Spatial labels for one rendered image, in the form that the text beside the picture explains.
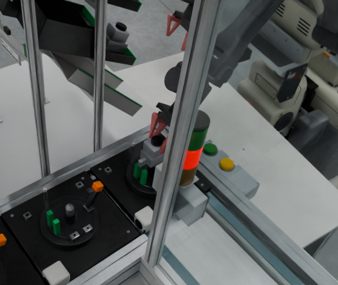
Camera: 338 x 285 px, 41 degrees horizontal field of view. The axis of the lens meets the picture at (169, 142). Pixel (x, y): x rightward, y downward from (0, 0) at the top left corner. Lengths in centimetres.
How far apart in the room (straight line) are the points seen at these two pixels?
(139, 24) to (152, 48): 31
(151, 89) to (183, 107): 97
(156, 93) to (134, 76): 12
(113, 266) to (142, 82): 80
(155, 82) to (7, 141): 58
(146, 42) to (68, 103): 189
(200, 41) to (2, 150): 95
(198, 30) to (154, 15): 310
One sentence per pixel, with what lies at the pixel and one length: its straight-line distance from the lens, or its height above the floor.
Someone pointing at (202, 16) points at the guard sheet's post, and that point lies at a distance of 59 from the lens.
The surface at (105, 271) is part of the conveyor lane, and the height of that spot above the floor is 95.
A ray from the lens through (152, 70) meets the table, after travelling 173.
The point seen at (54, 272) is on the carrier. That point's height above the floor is 99.
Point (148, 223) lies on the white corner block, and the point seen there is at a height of 99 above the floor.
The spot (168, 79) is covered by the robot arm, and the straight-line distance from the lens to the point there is 102.
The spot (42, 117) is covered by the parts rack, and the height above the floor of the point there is 115.
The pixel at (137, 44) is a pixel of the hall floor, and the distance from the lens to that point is 336.
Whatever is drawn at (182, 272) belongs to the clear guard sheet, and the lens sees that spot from 100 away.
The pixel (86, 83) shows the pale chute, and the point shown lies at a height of 116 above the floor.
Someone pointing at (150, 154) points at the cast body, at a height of 109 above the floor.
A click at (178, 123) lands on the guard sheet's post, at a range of 71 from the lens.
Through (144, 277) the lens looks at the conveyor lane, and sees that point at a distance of 117.
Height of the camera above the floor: 193
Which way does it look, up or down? 47 degrees down
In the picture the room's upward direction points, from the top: 11 degrees clockwise
